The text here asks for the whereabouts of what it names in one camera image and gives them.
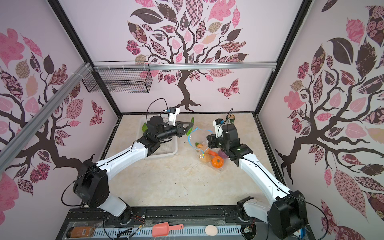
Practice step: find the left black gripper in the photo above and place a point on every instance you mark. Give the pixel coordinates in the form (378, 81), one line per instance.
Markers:
(180, 130)

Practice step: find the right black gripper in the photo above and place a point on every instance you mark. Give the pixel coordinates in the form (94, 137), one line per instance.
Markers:
(212, 139)

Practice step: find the yellow brown potato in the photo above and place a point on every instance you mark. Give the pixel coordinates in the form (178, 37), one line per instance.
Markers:
(206, 158)

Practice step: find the orange carrot with leaves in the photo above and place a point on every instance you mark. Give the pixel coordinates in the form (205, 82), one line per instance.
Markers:
(205, 149)

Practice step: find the clear zip top bag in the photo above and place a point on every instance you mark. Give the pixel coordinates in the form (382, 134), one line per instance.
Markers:
(200, 136)

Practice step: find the green chili pepper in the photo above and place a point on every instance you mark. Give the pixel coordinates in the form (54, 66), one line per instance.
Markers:
(191, 126)

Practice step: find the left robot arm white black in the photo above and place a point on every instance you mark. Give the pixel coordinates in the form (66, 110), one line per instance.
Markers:
(92, 184)

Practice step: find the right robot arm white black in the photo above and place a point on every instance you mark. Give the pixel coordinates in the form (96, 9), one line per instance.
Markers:
(286, 211)

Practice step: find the green napa cabbage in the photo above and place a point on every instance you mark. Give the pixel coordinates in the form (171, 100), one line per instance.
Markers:
(144, 127)

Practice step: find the white plastic perforated basket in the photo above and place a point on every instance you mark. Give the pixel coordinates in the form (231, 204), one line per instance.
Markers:
(168, 147)

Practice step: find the green beverage can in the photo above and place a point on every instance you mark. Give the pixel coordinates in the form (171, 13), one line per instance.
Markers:
(230, 119)

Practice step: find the beige oval sponge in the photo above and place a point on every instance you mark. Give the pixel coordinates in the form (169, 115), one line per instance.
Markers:
(211, 230)

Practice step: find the pink plastic scoop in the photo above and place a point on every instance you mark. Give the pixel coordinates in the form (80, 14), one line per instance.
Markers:
(163, 229)

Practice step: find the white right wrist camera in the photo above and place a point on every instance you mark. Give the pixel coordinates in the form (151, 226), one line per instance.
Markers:
(218, 124)

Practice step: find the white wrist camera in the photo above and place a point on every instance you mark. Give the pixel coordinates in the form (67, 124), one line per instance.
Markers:
(218, 124)
(173, 112)

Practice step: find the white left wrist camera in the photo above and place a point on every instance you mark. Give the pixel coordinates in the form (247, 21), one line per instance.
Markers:
(173, 112)

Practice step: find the black wire wall basket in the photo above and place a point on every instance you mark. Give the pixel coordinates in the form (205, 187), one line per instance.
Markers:
(119, 77)

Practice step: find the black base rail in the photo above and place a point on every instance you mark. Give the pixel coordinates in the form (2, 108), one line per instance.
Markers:
(189, 216)

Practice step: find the silver aluminium rail back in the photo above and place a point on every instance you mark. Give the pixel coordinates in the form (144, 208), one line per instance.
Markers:
(198, 66)

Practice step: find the silver aluminium rail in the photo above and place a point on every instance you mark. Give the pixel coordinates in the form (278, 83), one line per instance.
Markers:
(11, 150)
(198, 66)

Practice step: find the silver aluminium rail left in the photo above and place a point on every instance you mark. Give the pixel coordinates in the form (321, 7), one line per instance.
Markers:
(11, 150)

